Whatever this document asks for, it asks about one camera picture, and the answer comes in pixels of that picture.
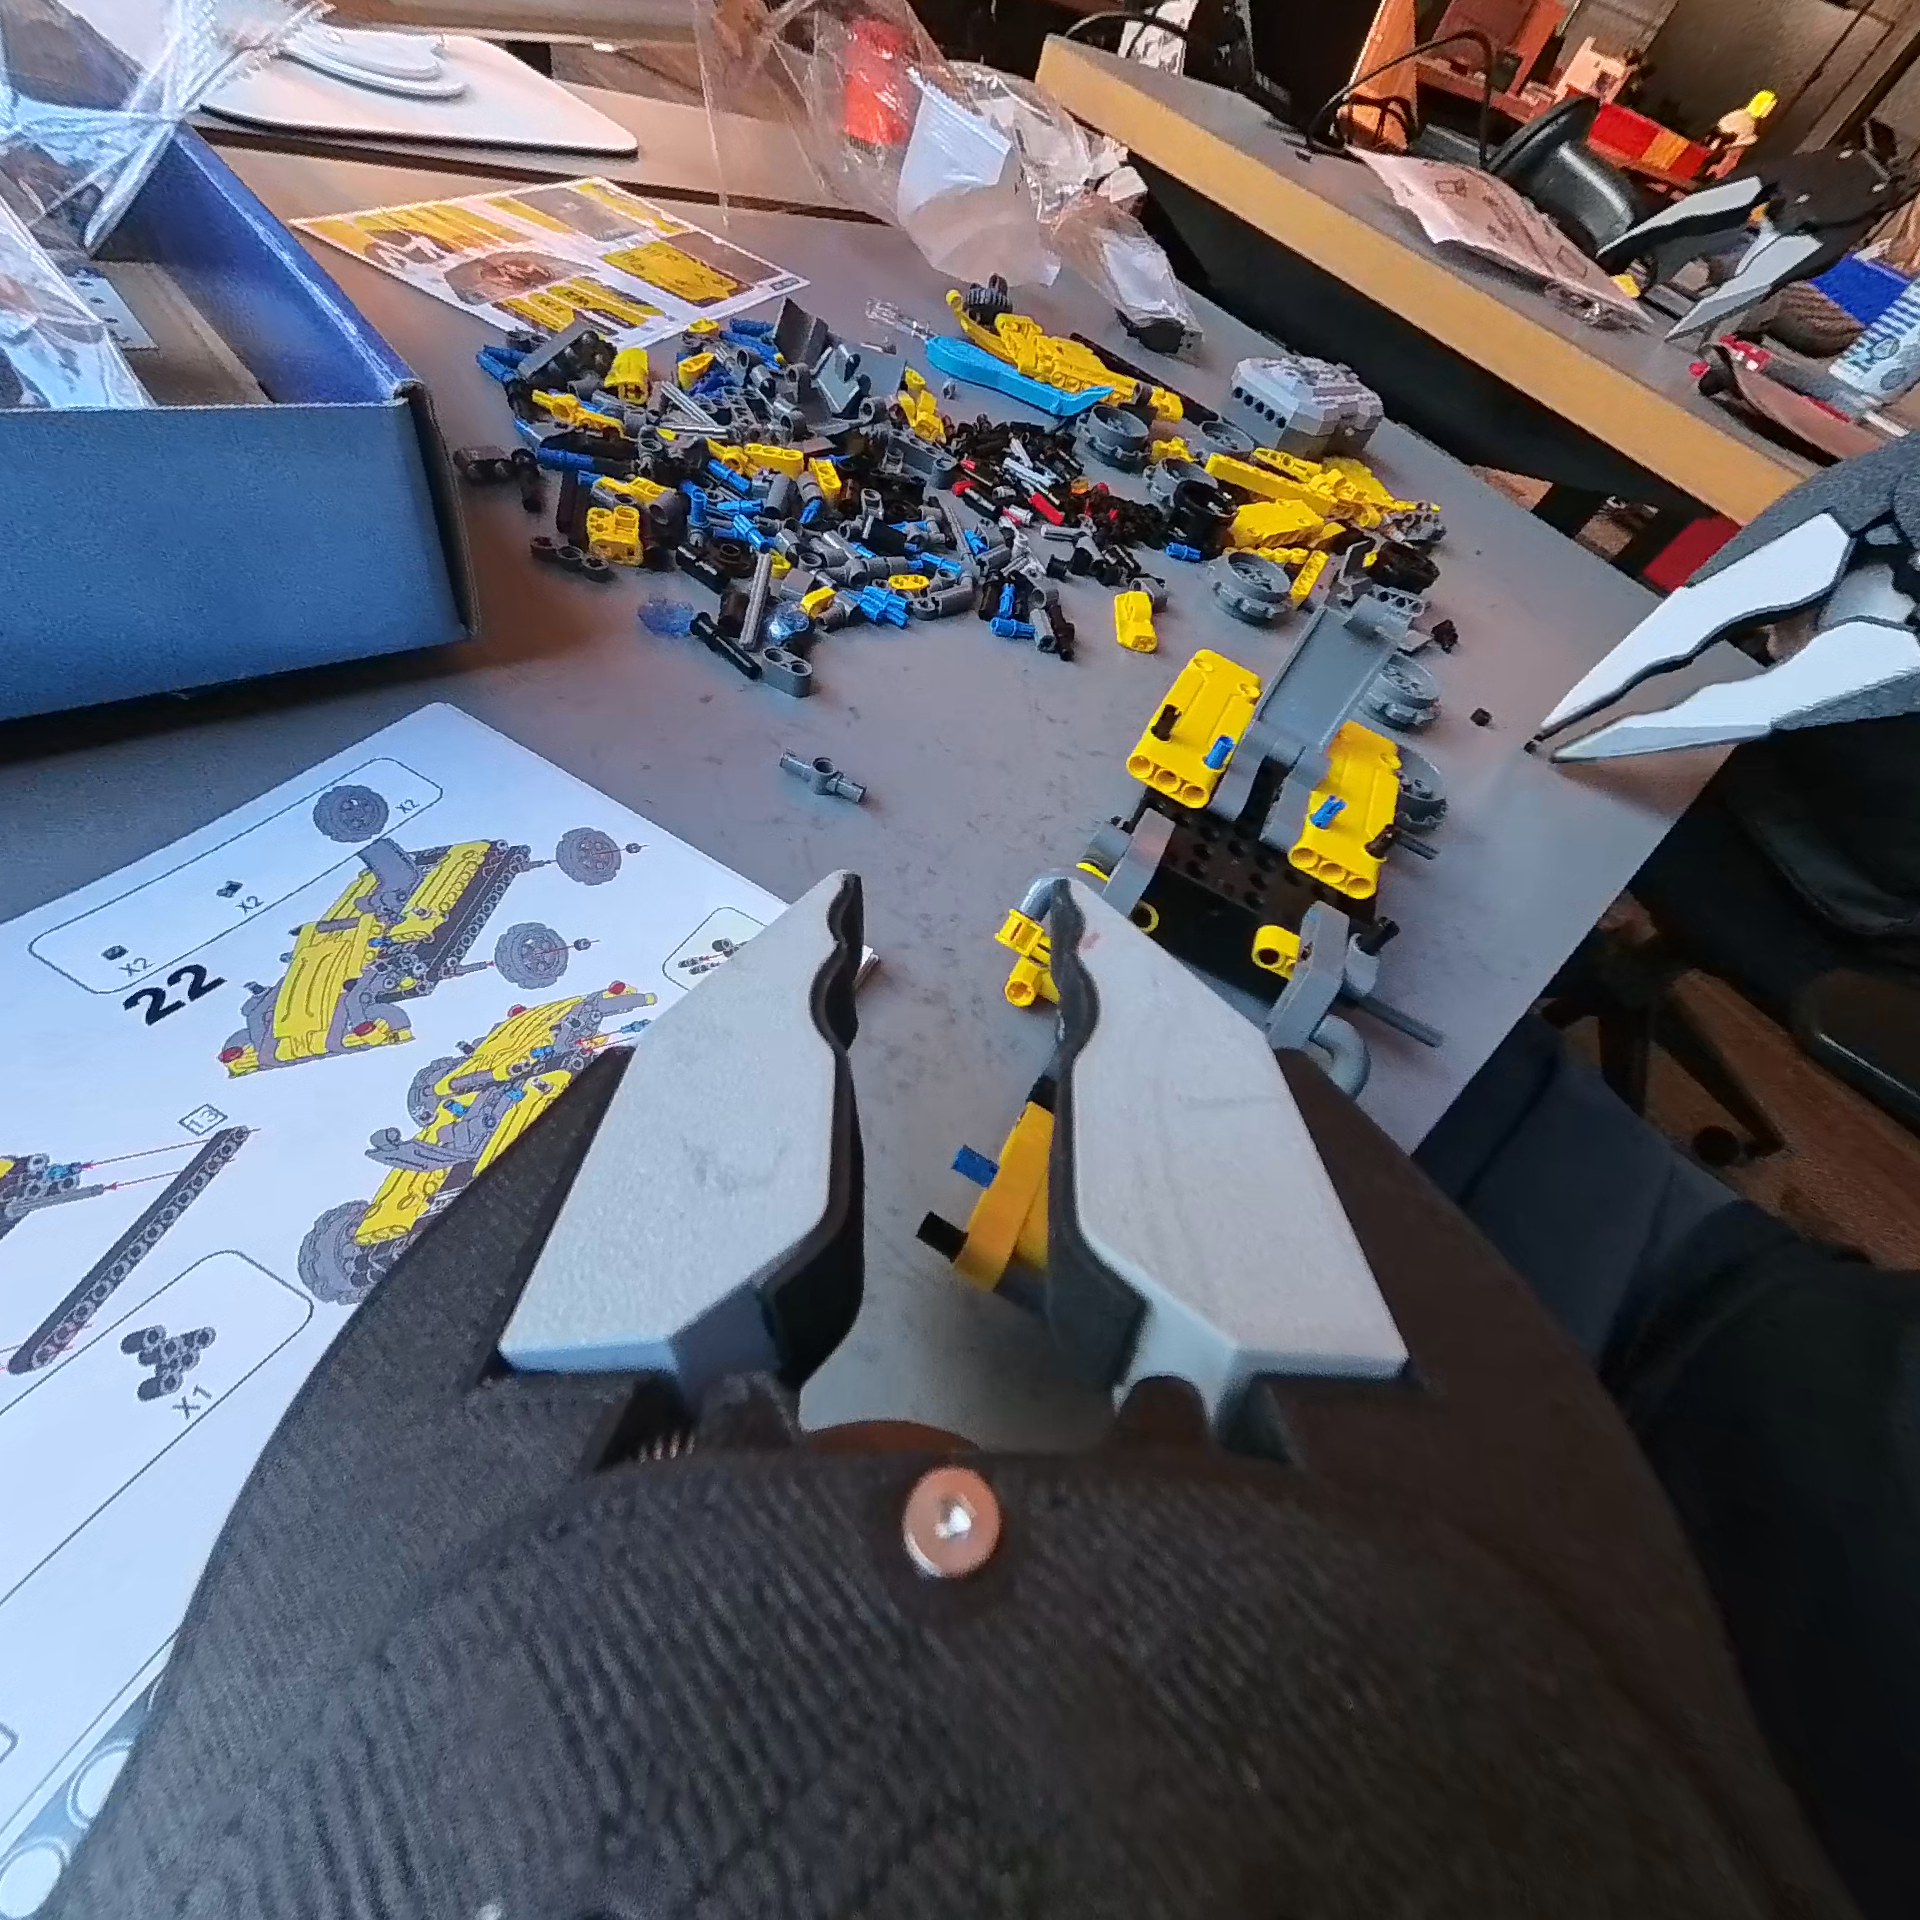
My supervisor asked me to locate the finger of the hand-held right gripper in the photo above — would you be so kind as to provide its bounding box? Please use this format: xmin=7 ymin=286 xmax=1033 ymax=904
xmin=1526 ymin=516 xmax=1855 ymax=745
xmin=1552 ymin=574 xmax=1920 ymax=763

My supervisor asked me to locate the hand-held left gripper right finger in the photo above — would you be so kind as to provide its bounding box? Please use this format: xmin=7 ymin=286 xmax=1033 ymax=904
xmin=1040 ymin=874 xmax=1414 ymax=1457

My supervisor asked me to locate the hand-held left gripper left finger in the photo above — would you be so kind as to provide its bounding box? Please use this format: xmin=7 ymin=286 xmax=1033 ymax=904
xmin=498 ymin=872 xmax=873 ymax=1391

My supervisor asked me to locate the yellow black building-block vehicle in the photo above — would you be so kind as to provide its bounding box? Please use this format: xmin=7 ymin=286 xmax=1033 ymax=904
xmin=920 ymin=646 xmax=1451 ymax=1292

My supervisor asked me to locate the white instruction booklet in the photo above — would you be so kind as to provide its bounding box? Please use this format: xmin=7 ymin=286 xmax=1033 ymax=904
xmin=0 ymin=701 xmax=873 ymax=1845

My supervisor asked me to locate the pile of building-block parts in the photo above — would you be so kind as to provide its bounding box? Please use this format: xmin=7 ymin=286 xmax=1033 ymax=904
xmin=455 ymin=274 xmax=1451 ymax=697

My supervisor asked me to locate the black office chair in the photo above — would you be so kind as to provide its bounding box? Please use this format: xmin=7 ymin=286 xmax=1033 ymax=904
xmin=1560 ymin=733 xmax=1920 ymax=1164
xmin=1488 ymin=100 xmax=1644 ymax=247

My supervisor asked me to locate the paper sheet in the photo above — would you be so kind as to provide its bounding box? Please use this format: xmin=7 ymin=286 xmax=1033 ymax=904
xmin=1358 ymin=148 xmax=1651 ymax=324

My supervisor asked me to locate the grey motor block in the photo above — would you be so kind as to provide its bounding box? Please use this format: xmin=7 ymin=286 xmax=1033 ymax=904
xmin=1229 ymin=356 xmax=1384 ymax=458

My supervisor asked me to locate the tan wooden table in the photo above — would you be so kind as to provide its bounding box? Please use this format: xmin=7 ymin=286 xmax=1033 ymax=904
xmin=1038 ymin=36 xmax=1827 ymax=528

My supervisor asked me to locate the black toy tyre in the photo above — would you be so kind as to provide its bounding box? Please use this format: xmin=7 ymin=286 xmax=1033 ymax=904
xmin=1163 ymin=458 xmax=1246 ymax=556

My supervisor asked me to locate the person's dark clothing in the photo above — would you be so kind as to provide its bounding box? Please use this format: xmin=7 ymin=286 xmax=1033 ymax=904
xmin=1414 ymin=1021 xmax=1920 ymax=1920

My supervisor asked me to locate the blue brick separator tool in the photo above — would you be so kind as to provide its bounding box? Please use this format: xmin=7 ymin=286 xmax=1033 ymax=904
xmin=922 ymin=332 xmax=1121 ymax=423

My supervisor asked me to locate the blue cardboard box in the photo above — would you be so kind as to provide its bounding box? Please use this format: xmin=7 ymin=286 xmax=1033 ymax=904
xmin=0 ymin=127 xmax=483 ymax=721

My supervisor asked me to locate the clear plastic bag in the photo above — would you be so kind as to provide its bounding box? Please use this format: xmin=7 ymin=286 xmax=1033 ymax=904
xmin=0 ymin=0 xmax=304 ymax=414
xmin=698 ymin=0 xmax=1203 ymax=356

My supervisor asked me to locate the yellow sticker sheet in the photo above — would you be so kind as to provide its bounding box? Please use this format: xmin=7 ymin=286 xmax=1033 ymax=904
xmin=292 ymin=177 xmax=810 ymax=356

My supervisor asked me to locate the white stand base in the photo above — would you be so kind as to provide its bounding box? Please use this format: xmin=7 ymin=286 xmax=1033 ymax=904
xmin=195 ymin=31 xmax=638 ymax=156

